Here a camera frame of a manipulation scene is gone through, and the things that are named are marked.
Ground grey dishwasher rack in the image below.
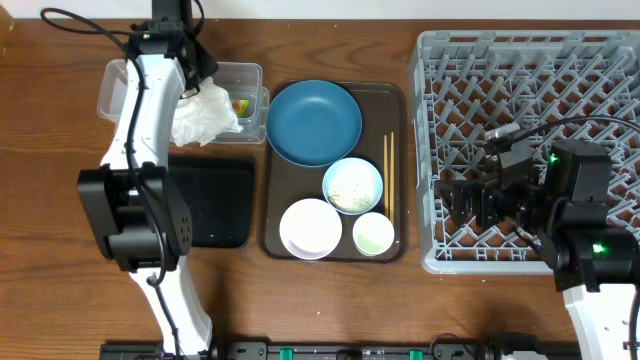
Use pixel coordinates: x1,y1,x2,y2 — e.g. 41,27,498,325
408,30,639,275

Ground white pink bowl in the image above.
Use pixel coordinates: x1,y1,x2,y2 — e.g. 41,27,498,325
279,198,343,260

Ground wooden chopstick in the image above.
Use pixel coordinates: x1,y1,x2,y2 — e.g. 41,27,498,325
383,134,389,219
389,132,395,227

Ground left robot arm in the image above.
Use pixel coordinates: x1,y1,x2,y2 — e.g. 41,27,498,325
78,17,221,359

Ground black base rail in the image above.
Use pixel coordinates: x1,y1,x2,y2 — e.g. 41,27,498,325
98,340,581,360

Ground rice food scraps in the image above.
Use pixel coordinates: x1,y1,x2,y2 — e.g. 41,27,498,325
328,176,377,213

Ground white tissue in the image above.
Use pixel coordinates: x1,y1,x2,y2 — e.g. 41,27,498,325
171,77,243,146

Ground light blue bowl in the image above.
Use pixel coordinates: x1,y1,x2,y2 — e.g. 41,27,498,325
322,157,383,215

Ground dark blue plate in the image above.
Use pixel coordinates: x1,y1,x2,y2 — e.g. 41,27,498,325
266,80,363,167

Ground black plastic tray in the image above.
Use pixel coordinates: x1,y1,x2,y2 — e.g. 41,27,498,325
169,155,255,248

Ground brown serving tray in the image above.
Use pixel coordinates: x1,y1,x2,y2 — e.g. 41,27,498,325
258,82,409,264

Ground right wooden chopstick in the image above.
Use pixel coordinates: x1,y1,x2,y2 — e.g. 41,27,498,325
389,132,395,227

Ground yellow green snack wrapper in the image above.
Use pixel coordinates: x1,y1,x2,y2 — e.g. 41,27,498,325
231,99,250,118

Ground white cup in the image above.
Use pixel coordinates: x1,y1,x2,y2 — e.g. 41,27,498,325
352,212,395,256

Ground left wooden chopstick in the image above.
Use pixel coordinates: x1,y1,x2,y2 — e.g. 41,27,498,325
383,134,389,219

